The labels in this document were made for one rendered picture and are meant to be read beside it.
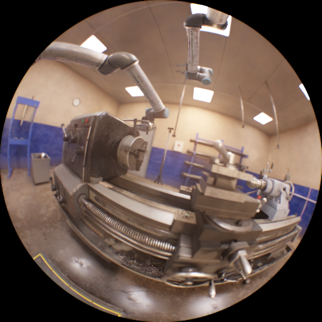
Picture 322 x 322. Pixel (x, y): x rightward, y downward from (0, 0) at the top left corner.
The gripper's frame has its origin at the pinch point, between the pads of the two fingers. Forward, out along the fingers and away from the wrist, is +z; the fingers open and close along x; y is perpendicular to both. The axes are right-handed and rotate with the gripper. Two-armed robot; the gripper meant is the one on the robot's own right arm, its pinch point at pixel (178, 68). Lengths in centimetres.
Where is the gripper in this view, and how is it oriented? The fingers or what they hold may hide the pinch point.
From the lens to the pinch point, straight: 113.5
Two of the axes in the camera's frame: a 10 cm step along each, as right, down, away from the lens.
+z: -9.4, -2.4, 2.4
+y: -3.3, 7.4, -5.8
